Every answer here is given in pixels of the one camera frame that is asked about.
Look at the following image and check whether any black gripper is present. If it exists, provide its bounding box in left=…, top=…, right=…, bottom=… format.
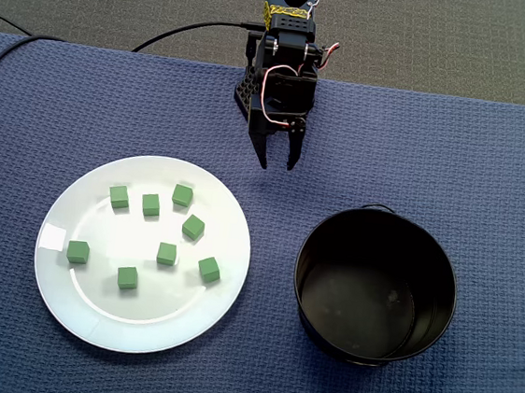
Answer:
left=244, top=61, right=320, bottom=175

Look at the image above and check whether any green cube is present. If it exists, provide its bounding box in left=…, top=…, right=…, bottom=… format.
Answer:
left=170, top=182, right=196, bottom=209
left=115, top=264, right=139, bottom=292
left=180, top=213, right=207, bottom=243
left=64, top=239, right=92, bottom=266
left=195, top=255, right=223, bottom=285
left=139, top=191, right=163, bottom=218
left=155, top=241, right=179, bottom=267
left=106, top=183, right=132, bottom=212

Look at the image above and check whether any white round plate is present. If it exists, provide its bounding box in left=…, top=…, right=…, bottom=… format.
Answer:
left=24, top=143, right=261, bottom=366

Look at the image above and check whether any black table clamp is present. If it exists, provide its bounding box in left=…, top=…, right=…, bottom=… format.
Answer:
left=243, top=33, right=263, bottom=68

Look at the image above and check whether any black metal bucket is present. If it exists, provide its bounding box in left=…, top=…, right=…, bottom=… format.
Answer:
left=285, top=195, right=467, bottom=376

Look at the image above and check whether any white red gripper servo wire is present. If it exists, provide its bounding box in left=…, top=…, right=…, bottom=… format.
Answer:
left=256, top=62, right=304, bottom=130

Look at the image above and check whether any white red wrist servo wire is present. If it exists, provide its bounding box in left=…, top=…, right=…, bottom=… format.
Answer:
left=317, top=40, right=342, bottom=73

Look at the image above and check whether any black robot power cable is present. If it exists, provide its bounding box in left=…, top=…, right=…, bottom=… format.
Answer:
left=130, top=7, right=268, bottom=67

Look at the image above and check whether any thick black cable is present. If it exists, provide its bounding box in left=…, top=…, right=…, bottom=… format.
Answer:
left=0, top=30, right=67, bottom=115

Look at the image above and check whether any thin black cable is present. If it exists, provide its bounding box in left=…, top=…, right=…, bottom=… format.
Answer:
left=0, top=7, right=35, bottom=37

